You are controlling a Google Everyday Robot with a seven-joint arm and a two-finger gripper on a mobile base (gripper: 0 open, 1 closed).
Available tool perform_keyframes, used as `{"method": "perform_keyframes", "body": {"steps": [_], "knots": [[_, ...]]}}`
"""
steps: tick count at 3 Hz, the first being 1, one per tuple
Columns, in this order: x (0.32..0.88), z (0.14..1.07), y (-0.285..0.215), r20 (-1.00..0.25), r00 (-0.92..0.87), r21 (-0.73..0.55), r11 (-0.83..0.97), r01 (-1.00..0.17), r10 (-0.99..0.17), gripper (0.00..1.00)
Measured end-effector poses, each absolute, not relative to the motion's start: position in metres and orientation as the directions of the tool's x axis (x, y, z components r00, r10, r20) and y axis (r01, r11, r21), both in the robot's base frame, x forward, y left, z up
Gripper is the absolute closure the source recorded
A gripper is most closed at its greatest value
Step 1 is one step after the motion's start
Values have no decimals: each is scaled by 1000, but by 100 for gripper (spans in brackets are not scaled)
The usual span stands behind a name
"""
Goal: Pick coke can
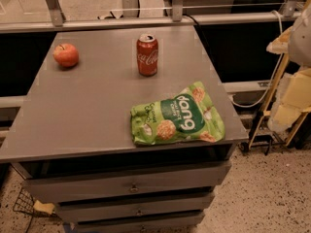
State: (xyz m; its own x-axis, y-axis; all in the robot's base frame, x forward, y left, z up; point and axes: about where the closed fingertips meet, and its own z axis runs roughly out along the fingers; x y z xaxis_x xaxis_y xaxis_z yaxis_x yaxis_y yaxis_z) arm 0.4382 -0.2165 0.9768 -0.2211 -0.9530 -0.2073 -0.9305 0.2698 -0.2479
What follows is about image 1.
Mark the grey drawer cabinet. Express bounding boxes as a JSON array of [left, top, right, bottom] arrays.
[[0, 26, 247, 233]]

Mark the green dang chips bag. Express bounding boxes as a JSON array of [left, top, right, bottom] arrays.
[[130, 82, 225, 146]]

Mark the yellow foam block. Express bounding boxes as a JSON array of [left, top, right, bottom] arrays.
[[33, 200, 54, 215]]

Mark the black wire basket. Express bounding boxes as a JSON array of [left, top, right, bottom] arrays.
[[13, 188, 52, 233]]

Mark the red apple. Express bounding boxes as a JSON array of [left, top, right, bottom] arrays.
[[53, 44, 79, 67]]

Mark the metal railing frame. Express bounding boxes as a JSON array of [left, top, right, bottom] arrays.
[[0, 0, 310, 33]]

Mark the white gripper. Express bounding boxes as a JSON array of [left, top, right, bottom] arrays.
[[288, 4, 311, 66]]

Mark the white cable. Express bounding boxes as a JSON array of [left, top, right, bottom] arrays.
[[230, 10, 285, 109]]

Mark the red coke can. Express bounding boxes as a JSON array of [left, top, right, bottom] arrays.
[[136, 34, 158, 77]]

